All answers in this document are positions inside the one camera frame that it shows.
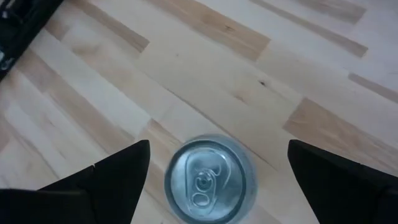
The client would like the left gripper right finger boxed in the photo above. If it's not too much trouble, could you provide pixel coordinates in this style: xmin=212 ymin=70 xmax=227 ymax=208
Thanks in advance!
xmin=287 ymin=139 xmax=398 ymax=224

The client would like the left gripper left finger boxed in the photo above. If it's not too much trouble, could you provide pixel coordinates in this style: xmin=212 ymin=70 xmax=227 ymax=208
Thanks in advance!
xmin=0 ymin=139 xmax=151 ymax=224

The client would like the silver and red soda can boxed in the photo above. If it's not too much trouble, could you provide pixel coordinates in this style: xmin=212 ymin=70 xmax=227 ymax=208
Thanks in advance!
xmin=164 ymin=133 xmax=259 ymax=224

